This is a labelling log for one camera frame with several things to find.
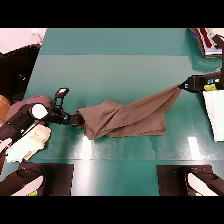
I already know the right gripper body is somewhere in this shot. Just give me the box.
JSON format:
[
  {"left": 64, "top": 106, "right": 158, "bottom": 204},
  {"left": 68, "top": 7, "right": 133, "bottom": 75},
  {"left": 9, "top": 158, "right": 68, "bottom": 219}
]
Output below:
[{"left": 179, "top": 74, "right": 205, "bottom": 93}]

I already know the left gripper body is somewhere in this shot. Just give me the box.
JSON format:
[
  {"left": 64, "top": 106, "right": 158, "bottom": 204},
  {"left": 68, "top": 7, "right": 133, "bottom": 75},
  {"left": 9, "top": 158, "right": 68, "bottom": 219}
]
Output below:
[{"left": 63, "top": 112, "right": 84, "bottom": 128}]

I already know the brown shirt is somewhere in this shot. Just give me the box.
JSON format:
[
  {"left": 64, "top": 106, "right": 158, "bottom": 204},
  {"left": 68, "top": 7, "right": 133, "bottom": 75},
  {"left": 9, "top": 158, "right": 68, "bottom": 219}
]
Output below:
[{"left": 77, "top": 84, "right": 183, "bottom": 141}]

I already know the pink garment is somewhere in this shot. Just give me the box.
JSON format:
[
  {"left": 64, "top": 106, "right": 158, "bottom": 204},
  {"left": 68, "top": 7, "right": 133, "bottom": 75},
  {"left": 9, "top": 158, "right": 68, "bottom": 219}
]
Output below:
[{"left": 5, "top": 95, "right": 54, "bottom": 123}]

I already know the heap of clothes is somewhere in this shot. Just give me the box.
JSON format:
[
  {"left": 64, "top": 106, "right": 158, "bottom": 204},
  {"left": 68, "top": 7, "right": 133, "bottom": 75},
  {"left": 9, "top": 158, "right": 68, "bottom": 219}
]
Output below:
[{"left": 187, "top": 27, "right": 224, "bottom": 60}]

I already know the white garment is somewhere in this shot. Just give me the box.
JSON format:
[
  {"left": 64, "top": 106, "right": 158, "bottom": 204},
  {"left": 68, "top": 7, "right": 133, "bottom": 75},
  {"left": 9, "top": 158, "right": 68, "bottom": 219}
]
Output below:
[{"left": 4, "top": 122, "right": 53, "bottom": 164}]

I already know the orange-brown garment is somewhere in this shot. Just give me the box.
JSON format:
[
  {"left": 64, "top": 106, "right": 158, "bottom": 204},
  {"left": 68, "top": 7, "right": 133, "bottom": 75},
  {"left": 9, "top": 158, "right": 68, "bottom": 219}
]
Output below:
[{"left": 0, "top": 94, "right": 13, "bottom": 126}]

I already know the black garment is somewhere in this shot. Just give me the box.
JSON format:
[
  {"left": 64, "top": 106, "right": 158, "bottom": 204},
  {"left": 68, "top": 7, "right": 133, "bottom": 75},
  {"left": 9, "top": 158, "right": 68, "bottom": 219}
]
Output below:
[{"left": 0, "top": 43, "right": 42, "bottom": 103}]

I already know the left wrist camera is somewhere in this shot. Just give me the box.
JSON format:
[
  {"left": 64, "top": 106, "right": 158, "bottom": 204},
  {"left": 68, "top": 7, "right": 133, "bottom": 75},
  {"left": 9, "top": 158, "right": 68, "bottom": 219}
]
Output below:
[{"left": 53, "top": 87, "right": 71, "bottom": 113}]

